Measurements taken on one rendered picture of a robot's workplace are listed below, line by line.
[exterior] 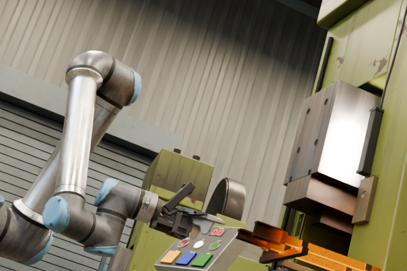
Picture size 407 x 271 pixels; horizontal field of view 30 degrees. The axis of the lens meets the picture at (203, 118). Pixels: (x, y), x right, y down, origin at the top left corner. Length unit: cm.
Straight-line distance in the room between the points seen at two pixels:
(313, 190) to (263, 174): 901
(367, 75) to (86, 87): 132
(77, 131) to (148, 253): 562
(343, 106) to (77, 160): 125
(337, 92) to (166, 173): 505
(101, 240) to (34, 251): 46
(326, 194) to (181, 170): 510
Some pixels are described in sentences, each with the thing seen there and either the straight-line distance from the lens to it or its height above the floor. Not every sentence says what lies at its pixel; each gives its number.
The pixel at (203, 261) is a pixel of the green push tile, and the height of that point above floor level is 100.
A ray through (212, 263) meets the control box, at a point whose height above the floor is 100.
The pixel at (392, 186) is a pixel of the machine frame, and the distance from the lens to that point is 269.
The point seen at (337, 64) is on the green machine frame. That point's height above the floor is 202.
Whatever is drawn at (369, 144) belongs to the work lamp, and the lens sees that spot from 288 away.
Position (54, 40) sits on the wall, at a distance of 1152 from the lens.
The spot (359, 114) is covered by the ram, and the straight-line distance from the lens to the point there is 307.
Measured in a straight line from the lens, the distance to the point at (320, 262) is 238.
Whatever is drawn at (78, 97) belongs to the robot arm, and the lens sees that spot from 231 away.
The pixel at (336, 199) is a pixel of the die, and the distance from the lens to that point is 299.
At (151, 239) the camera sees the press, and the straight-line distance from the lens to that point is 782.
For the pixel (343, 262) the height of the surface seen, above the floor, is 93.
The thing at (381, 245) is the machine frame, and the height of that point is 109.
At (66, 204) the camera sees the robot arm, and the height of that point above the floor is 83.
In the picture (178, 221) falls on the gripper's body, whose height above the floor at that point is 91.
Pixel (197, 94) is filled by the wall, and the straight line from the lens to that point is 1184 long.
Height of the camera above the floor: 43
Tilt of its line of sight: 20 degrees up
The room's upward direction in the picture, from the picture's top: 17 degrees clockwise
